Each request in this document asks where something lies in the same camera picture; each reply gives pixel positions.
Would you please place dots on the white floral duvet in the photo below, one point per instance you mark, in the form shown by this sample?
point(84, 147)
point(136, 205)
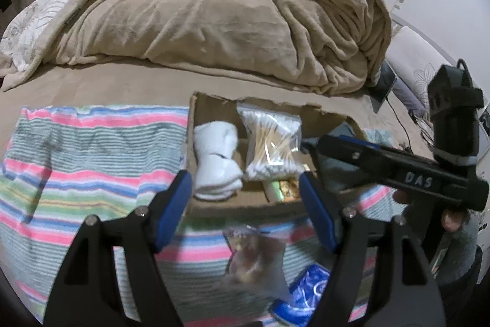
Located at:
point(42, 13)

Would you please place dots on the beige fleece blanket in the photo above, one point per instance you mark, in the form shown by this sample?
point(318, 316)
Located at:
point(214, 16)

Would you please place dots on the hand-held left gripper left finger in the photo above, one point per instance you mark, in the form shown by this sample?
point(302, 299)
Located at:
point(174, 210)

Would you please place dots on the person's right forearm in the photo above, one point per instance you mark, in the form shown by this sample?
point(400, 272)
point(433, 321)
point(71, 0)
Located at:
point(457, 258)

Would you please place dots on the light teal cloth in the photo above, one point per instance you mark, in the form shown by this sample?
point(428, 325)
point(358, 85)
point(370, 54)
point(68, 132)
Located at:
point(379, 137)

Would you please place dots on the rolled white socks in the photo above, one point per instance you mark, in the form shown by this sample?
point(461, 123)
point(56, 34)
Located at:
point(216, 160)

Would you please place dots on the white floral pillow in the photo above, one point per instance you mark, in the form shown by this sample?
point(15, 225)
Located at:
point(417, 59)

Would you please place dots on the small gold packet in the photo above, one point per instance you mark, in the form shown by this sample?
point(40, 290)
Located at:
point(291, 188)

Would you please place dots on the beige bed sheet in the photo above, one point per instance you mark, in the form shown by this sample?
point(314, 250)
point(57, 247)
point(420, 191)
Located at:
point(126, 85)

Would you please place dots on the cardboard box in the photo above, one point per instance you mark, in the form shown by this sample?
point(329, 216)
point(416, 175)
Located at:
point(214, 112)

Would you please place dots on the clear plastic bag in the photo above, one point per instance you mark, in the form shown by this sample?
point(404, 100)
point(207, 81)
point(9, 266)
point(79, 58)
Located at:
point(256, 262)

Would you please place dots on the person's right hand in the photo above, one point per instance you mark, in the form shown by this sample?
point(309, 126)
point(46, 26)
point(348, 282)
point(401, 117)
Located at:
point(452, 221)

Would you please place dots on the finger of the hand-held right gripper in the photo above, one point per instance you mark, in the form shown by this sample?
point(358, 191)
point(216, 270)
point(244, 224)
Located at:
point(346, 166)
point(360, 142)

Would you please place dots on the blue plastic packet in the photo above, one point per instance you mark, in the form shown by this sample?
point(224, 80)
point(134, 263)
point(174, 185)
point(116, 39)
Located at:
point(306, 292)

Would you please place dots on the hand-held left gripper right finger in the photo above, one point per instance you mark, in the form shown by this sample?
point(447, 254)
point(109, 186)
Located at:
point(318, 214)

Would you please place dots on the bag of cotton swabs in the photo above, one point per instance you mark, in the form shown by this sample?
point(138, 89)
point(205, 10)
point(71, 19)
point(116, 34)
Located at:
point(270, 141)

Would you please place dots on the striped towel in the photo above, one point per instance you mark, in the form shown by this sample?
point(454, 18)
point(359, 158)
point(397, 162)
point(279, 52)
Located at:
point(76, 158)

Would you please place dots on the black tablet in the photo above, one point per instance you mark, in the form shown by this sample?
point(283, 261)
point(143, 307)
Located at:
point(384, 85)

